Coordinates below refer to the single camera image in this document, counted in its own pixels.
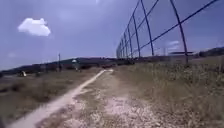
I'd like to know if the wooded hill ridge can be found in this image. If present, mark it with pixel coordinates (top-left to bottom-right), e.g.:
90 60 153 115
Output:
0 46 224 76

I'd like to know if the tall wire mesh fence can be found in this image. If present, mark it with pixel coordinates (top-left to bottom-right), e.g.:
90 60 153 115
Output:
115 0 224 65

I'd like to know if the dry grass field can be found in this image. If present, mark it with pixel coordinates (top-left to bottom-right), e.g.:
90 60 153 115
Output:
0 55 224 128

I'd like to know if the pale dirt path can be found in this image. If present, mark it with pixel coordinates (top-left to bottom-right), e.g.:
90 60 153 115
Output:
5 68 115 128

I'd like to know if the dark pole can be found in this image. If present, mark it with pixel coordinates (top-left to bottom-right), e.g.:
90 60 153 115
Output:
57 52 62 72

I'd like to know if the low flat building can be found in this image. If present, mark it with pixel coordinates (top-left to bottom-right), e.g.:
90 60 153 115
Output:
167 50 195 57

